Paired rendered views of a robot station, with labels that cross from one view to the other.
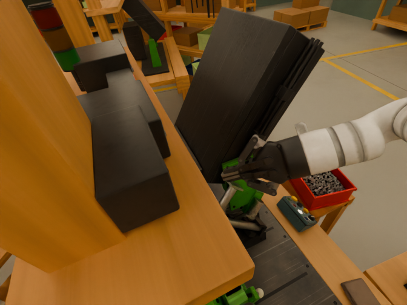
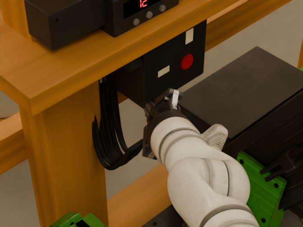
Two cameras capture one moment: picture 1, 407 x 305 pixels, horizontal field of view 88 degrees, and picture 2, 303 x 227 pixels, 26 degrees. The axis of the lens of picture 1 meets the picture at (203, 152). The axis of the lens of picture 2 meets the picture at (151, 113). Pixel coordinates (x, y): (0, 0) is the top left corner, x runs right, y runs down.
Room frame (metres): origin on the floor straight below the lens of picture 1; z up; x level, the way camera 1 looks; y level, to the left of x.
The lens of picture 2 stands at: (-0.08, -0.82, 2.20)
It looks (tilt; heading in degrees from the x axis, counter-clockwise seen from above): 42 degrees down; 65
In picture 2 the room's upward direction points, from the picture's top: straight up
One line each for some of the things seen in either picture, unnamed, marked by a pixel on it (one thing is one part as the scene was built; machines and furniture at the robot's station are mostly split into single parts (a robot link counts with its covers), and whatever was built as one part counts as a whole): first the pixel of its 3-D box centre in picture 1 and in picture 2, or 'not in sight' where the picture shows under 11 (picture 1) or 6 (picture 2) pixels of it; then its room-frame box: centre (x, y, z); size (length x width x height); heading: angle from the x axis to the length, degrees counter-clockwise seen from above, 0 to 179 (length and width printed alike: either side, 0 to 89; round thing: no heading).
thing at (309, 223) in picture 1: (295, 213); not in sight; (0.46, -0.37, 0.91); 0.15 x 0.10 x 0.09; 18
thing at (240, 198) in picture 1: (236, 177); (258, 198); (0.49, -0.11, 1.17); 0.13 x 0.12 x 0.20; 18
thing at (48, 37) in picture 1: (58, 39); not in sight; (0.56, 0.30, 1.67); 0.05 x 0.05 x 0.05
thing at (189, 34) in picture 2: not in sight; (155, 49); (0.37, 0.14, 1.43); 0.17 x 0.12 x 0.15; 18
